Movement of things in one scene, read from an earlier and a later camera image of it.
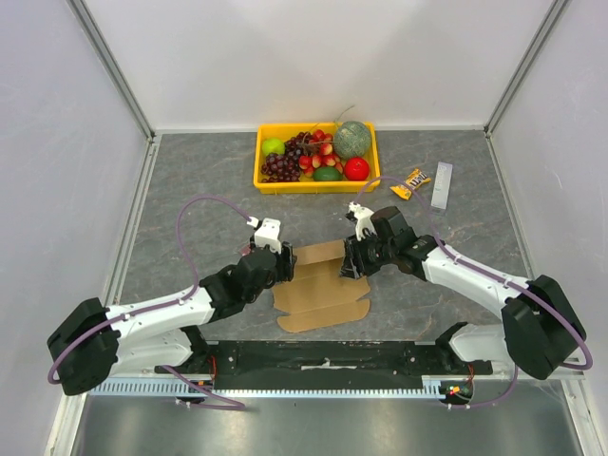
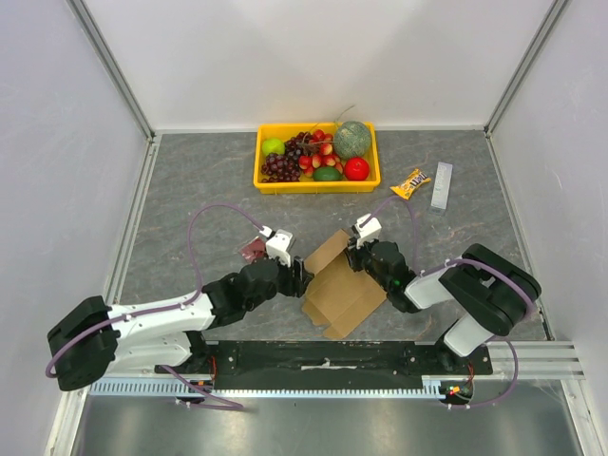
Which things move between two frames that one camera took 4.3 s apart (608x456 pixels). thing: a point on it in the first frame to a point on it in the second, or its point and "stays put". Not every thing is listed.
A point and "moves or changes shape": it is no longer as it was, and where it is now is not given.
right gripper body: (354, 256) stays put
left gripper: (286, 263) to (297, 284)
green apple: (274, 145) stays put
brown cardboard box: (318, 294) moves or changes shape
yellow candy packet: (415, 179) stays put
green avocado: (327, 174) stays put
